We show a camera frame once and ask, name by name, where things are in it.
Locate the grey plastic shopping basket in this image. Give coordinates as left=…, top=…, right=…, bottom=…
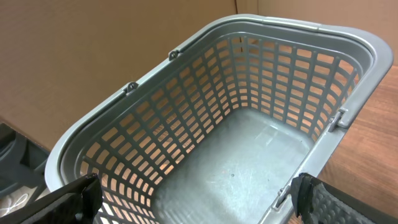
left=45, top=14, right=394, bottom=223

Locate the dark object beside basket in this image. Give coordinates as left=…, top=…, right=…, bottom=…
left=1, top=123, right=49, bottom=217

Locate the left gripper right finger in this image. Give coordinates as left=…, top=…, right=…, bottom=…
left=290, top=173, right=397, bottom=224

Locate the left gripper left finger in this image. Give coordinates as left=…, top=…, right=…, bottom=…
left=1, top=173, right=103, bottom=224

